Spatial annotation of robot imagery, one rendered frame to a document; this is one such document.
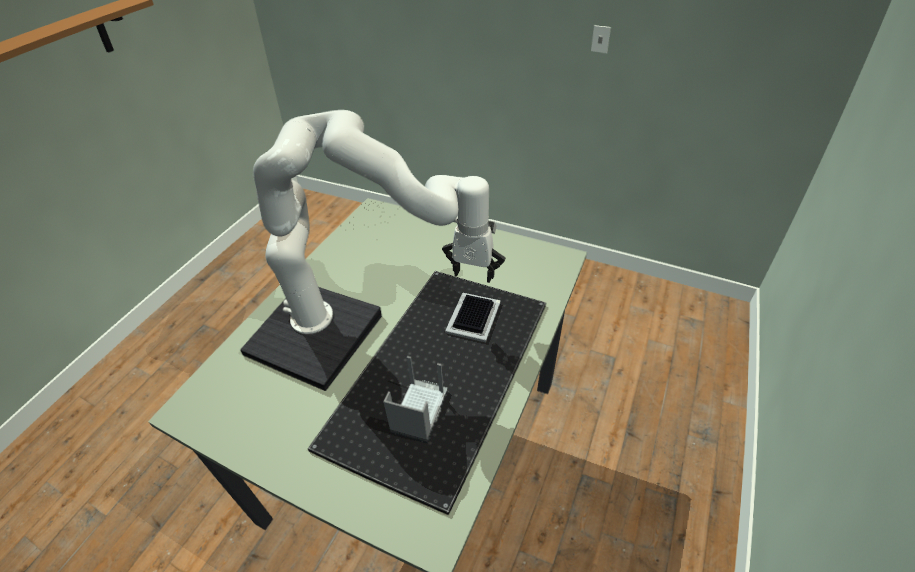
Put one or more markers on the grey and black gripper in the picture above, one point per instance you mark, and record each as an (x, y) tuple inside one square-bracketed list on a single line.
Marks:
[(473, 250)]

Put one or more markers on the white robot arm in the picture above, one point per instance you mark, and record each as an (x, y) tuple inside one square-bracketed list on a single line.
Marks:
[(340, 134)]

